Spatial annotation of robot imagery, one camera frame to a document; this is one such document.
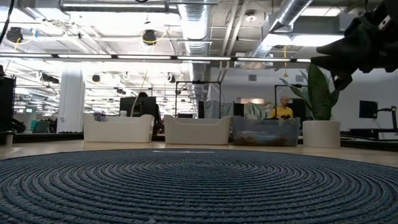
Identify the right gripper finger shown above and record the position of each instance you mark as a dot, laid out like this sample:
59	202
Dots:
335	57
342	81

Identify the black monitor on arm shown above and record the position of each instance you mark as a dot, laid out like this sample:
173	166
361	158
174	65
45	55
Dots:
368	109

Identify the green artificial plant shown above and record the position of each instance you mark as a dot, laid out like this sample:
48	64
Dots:
318	96

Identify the black cabinet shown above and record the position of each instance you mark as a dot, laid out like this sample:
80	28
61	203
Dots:
300	109

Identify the white plant pot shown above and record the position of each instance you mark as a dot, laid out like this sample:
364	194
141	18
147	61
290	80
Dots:
321	133

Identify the black desk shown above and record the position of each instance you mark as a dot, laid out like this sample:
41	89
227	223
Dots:
373	132

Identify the person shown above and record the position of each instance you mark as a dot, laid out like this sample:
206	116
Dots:
281	110
158	116

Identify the translucent grey plastic bin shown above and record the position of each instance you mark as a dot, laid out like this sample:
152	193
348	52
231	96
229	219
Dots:
267	124

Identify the black box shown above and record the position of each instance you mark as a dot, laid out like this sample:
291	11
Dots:
201	109
238	109

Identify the white plastic bin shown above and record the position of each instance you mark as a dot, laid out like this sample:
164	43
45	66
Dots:
118	127
197	129

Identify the round dark blue woven placemat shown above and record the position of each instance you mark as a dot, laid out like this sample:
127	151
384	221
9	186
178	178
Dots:
199	186

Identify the black ceiling speaker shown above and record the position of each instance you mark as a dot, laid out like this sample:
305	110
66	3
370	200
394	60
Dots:
149	37
14	34

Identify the black computer monitor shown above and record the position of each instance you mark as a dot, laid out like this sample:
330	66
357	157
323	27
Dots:
136	105

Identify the white cup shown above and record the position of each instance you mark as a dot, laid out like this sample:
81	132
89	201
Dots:
123	113

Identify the ceiling light strip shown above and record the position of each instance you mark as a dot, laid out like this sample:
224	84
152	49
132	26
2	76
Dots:
93	56

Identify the white round column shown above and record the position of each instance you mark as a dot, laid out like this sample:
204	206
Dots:
71	102

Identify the teal chair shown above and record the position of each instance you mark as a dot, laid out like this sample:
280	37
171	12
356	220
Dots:
40	126

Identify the black panel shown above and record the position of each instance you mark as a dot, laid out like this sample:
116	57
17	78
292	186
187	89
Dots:
7	102

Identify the grey cup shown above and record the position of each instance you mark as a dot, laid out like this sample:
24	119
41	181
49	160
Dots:
8	137

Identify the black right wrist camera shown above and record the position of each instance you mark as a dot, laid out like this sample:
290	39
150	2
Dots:
381	31

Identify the black metal frame stand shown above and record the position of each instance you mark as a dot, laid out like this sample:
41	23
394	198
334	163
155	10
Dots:
275	102
199	82

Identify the grey wall vent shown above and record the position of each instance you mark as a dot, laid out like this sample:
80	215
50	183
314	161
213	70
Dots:
252	77

